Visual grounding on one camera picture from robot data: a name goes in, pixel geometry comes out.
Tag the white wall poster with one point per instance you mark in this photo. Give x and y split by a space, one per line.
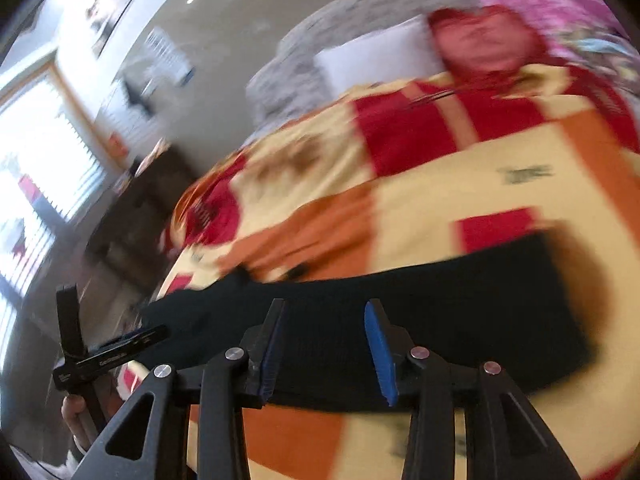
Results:
167 55

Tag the dark wall-mounted object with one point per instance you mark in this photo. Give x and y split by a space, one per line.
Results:
137 91

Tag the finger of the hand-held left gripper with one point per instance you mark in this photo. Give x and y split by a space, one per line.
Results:
68 317
135 338

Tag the pink floral blanket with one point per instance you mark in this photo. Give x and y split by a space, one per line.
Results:
550 5

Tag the framed wall picture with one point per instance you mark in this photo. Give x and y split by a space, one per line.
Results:
111 12

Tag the black pants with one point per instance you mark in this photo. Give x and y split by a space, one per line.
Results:
450 310

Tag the small orange object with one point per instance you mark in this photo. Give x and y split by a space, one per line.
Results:
116 146

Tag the person's left hand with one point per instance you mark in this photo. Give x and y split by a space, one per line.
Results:
74 412

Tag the dark wooden nightstand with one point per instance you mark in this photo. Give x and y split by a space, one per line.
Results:
140 220

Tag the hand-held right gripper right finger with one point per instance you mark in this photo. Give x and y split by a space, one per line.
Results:
380 360

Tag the red pillow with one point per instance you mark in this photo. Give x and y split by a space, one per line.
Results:
482 40

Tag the yellow red orange printed blanket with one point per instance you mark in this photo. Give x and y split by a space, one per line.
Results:
425 200

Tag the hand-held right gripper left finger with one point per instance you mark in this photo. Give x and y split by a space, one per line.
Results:
267 360

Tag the window with blinds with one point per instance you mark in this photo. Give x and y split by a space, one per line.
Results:
35 135

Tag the grey upholstered headboard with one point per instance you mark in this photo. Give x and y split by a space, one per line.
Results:
300 65

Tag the white pillow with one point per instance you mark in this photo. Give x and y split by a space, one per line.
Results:
380 55

